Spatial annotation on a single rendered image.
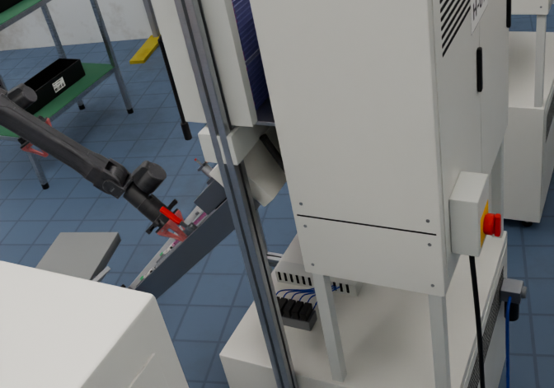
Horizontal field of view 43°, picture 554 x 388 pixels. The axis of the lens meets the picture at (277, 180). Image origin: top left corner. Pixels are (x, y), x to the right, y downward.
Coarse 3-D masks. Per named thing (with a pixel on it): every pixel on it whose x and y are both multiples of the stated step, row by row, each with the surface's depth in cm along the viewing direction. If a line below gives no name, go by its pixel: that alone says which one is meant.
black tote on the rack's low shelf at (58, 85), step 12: (60, 60) 448; (72, 60) 444; (48, 72) 441; (60, 72) 428; (72, 72) 436; (84, 72) 446; (36, 84) 433; (48, 84) 419; (60, 84) 428; (72, 84) 437; (48, 96) 421; (36, 108) 413
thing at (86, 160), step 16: (0, 96) 175; (0, 112) 173; (16, 112) 174; (16, 128) 175; (32, 128) 175; (48, 128) 177; (48, 144) 177; (64, 144) 177; (80, 144) 181; (64, 160) 179; (80, 160) 179; (96, 160) 180; (112, 160) 184; (96, 176) 180; (112, 176) 180
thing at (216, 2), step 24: (168, 0) 130; (216, 0) 125; (168, 24) 133; (216, 24) 129; (168, 48) 137; (216, 48) 132; (240, 48) 131; (192, 72) 138; (240, 72) 133; (192, 96) 141; (240, 96) 136; (192, 120) 145; (240, 120) 140; (264, 120) 141; (288, 264) 215; (312, 288) 207; (336, 288) 205; (360, 288) 206; (288, 312) 196; (312, 312) 198
